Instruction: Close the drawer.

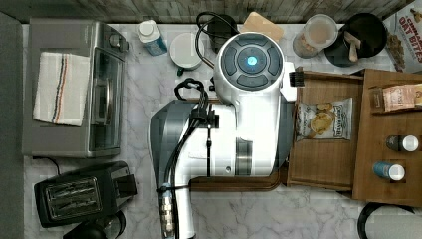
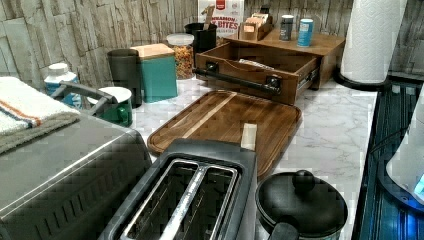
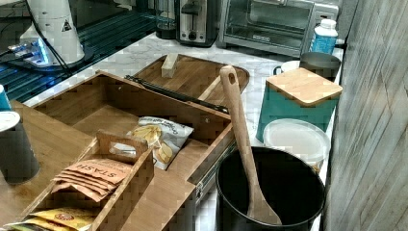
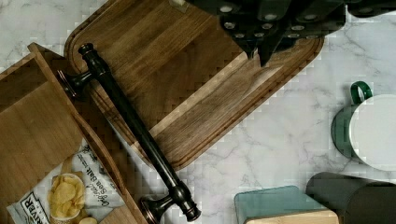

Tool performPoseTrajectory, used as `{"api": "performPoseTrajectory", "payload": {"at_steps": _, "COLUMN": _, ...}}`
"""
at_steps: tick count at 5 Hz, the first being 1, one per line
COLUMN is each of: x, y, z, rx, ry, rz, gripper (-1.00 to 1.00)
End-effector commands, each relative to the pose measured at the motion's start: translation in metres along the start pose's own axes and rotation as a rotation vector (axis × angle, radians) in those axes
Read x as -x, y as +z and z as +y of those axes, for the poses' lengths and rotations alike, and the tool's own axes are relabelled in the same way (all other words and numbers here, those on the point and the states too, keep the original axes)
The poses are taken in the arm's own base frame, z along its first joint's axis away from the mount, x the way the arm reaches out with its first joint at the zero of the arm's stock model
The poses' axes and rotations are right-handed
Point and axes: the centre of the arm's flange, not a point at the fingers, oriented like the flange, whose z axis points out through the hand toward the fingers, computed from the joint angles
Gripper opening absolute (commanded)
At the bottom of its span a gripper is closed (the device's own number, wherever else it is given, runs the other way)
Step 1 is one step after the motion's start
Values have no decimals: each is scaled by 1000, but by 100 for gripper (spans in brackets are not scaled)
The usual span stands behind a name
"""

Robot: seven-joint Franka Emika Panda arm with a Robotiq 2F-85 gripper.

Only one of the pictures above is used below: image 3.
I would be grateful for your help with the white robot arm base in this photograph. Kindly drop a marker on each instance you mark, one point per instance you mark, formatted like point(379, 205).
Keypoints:
point(52, 41)

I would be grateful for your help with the wooden serving tray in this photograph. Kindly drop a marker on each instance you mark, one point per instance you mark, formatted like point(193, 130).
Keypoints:
point(192, 76)

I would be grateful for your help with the white chip bag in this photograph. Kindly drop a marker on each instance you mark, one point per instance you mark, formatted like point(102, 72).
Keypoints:
point(164, 136)

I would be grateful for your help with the small wooden block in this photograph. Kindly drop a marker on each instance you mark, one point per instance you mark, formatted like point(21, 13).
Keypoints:
point(169, 65)

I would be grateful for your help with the black silver toaster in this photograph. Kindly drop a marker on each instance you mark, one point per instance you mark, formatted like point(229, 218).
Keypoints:
point(197, 22)

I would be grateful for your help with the white mug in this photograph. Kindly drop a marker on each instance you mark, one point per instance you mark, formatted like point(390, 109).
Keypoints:
point(286, 66)

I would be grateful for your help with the teal canister with wooden lid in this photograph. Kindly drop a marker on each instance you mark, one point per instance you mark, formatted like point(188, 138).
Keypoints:
point(298, 94)

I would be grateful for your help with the wooden tea organizer box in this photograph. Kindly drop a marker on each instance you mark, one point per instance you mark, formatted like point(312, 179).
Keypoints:
point(113, 210)

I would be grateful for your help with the wooden spatula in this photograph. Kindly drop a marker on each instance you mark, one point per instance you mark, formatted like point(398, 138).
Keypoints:
point(258, 207)

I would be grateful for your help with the black coffee press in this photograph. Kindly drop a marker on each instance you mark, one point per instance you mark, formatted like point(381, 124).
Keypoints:
point(165, 19)

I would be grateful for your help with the clear plastic container lid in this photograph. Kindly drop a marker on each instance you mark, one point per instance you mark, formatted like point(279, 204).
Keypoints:
point(300, 138)

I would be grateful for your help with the black pot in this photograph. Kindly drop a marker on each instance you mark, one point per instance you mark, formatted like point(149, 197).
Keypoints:
point(291, 187)

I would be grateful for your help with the silver toaster oven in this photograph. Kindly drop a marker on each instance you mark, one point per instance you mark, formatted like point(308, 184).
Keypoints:
point(283, 27)

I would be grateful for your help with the orange Stash tea packets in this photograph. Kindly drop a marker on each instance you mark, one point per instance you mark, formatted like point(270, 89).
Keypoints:
point(94, 178)

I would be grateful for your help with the dark grey metal pot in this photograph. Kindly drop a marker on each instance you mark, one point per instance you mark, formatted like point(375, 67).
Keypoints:
point(324, 65)

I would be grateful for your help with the white blue plastic bottle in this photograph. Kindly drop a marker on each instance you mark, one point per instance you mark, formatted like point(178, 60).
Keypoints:
point(325, 36)

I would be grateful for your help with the yellow tea packets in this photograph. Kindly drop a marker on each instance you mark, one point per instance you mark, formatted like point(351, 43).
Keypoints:
point(60, 219)

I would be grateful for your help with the dark grey cylindrical cup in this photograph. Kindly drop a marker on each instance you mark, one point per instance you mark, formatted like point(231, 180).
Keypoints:
point(17, 158)

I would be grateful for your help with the blue cup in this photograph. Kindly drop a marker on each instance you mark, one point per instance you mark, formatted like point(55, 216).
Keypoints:
point(4, 101)

